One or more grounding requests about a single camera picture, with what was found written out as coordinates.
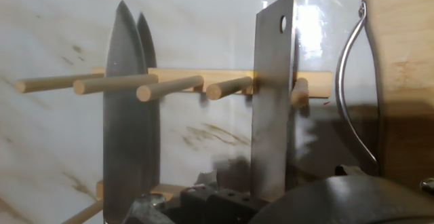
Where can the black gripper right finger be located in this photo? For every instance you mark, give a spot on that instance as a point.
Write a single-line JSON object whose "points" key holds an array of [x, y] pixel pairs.
{"points": [[349, 170]]}

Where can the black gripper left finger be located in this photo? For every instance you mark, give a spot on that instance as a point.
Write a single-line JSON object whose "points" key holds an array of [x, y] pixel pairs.
{"points": [[230, 207]]}

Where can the wooden peg knife rack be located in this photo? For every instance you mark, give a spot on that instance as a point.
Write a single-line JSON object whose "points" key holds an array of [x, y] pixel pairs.
{"points": [[220, 76]]}

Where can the pointed steel kitchen knife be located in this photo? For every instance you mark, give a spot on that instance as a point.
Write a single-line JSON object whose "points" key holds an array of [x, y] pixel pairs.
{"points": [[125, 122]]}

